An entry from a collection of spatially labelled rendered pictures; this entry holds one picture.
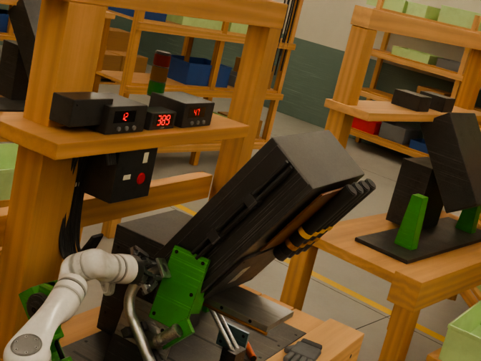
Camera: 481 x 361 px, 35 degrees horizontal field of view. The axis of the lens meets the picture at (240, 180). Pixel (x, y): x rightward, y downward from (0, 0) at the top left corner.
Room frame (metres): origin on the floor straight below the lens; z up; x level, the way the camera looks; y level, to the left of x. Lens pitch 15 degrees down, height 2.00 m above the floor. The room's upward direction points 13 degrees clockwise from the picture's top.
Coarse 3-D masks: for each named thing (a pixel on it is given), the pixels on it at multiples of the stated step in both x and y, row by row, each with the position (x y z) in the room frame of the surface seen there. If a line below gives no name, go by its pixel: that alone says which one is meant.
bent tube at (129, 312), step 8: (160, 264) 1.92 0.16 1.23; (152, 272) 1.93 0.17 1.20; (160, 272) 1.91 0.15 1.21; (168, 272) 1.94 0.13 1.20; (128, 288) 1.94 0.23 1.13; (136, 288) 1.93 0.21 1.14; (128, 296) 1.93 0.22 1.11; (128, 304) 1.92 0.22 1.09; (128, 312) 1.91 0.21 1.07; (128, 320) 1.90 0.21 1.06; (136, 320) 1.90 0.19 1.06; (136, 328) 1.89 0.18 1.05; (136, 336) 1.88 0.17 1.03; (144, 336) 1.88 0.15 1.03; (144, 344) 1.86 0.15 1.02; (144, 352) 1.85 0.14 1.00; (144, 360) 1.84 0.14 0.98; (152, 360) 1.84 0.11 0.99
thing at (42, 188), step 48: (48, 0) 1.88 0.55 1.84; (48, 48) 1.86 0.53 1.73; (96, 48) 1.96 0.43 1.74; (48, 96) 1.85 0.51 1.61; (240, 96) 2.77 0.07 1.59; (240, 144) 2.75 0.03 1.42; (48, 192) 1.88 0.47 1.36; (48, 240) 1.91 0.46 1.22; (0, 288) 1.88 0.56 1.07; (0, 336) 1.86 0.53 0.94
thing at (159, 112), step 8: (152, 112) 2.08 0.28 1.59; (160, 112) 2.11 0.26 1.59; (168, 112) 2.14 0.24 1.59; (176, 112) 2.18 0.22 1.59; (152, 120) 2.08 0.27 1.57; (160, 120) 2.11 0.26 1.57; (168, 120) 2.15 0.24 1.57; (144, 128) 2.08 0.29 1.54; (152, 128) 2.09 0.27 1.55; (160, 128) 2.12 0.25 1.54; (168, 128) 2.16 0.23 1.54
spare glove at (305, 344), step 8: (296, 344) 2.28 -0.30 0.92; (304, 344) 2.29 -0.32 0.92; (312, 344) 2.31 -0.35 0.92; (288, 352) 2.21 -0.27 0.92; (296, 352) 2.23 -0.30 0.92; (304, 352) 2.23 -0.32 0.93; (312, 352) 2.24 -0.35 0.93; (320, 352) 2.27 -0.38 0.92; (288, 360) 2.18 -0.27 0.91; (296, 360) 2.18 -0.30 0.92; (304, 360) 2.19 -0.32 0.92; (312, 360) 2.20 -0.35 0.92
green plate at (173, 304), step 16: (176, 256) 1.95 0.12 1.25; (192, 256) 1.94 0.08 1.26; (176, 272) 1.94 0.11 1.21; (192, 272) 1.92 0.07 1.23; (160, 288) 1.94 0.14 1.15; (176, 288) 1.92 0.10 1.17; (192, 288) 1.90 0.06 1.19; (160, 304) 1.92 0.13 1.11; (176, 304) 1.90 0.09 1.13; (192, 304) 1.89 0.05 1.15; (160, 320) 1.90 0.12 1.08; (176, 320) 1.89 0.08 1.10
